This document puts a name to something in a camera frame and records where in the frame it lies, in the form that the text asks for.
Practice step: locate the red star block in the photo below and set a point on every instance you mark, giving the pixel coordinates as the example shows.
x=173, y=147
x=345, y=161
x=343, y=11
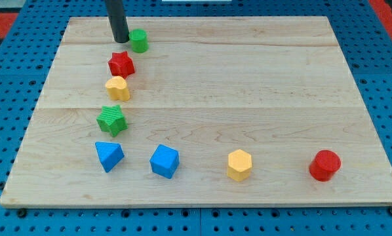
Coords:
x=121, y=64

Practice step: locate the blue triangle block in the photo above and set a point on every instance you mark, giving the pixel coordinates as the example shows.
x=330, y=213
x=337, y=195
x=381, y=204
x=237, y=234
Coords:
x=109, y=154

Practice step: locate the yellow heart block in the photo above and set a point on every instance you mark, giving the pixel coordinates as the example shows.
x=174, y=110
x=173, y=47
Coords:
x=117, y=89

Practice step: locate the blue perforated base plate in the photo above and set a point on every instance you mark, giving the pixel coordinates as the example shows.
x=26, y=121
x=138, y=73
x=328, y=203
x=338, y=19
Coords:
x=27, y=54

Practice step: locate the red cylinder block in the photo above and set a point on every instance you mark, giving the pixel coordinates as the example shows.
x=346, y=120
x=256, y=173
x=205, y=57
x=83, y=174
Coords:
x=324, y=166

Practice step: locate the green cylinder block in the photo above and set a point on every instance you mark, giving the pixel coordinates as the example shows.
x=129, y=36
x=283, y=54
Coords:
x=138, y=40

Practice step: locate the light wooden board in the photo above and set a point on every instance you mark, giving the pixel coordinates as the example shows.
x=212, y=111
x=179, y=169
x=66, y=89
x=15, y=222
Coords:
x=278, y=88

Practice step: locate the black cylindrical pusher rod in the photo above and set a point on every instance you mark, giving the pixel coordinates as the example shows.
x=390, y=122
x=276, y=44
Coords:
x=117, y=20

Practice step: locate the yellow hexagon block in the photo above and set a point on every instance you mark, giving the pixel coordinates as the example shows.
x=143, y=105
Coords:
x=239, y=165

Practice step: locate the blue cube block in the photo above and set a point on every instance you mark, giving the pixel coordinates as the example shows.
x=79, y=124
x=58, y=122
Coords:
x=164, y=161

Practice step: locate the green star block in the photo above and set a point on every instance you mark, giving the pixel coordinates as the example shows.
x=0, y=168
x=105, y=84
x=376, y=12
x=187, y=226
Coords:
x=112, y=120

